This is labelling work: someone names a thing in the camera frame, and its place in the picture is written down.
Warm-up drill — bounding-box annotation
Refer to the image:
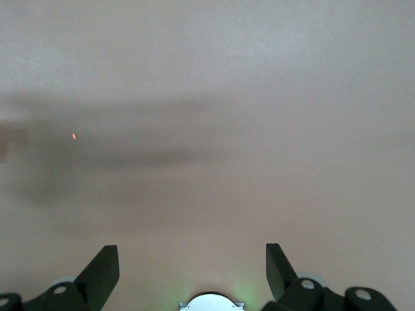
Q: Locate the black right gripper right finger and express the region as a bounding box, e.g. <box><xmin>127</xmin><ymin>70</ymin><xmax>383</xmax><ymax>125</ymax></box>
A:
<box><xmin>261</xmin><ymin>242</ymin><xmax>400</xmax><ymax>311</ymax></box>

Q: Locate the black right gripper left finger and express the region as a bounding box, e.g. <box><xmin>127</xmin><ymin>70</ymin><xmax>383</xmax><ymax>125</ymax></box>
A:
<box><xmin>0</xmin><ymin>244</ymin><xmax>121</xmax><ymax>311</ymax></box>

